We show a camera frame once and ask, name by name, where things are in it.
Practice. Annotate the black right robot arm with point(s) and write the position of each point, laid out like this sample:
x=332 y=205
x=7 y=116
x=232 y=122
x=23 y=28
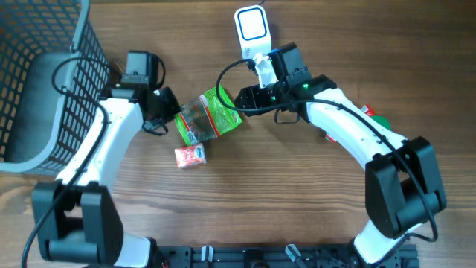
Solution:
x=403 y=184

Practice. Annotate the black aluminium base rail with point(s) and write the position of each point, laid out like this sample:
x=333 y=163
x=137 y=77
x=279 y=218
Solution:
x=332 y=255

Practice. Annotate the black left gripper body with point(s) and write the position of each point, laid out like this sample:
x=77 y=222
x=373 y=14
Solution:
x=166 y=106

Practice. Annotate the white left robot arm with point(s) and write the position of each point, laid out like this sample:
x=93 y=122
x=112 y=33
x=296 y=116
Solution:
x=75 y=216

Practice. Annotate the red long snack stick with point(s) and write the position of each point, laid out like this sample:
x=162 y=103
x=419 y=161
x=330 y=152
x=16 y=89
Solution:
x=369 y=111

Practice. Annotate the black mesh basket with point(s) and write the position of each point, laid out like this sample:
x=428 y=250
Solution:
x=52 y=71

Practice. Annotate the white barcode scanner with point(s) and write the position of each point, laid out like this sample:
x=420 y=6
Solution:
x=253 y=31

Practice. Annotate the green lidded jar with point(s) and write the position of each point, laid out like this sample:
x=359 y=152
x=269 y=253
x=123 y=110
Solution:
x=382 y=121

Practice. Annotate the red small snack pack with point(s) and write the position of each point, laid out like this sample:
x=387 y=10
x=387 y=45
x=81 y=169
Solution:
x=190 y=156

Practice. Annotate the green candy bag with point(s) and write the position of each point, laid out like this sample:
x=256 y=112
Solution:
x=205 y=118

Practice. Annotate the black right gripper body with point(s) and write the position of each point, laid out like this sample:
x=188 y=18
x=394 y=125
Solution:
x=271 y=96

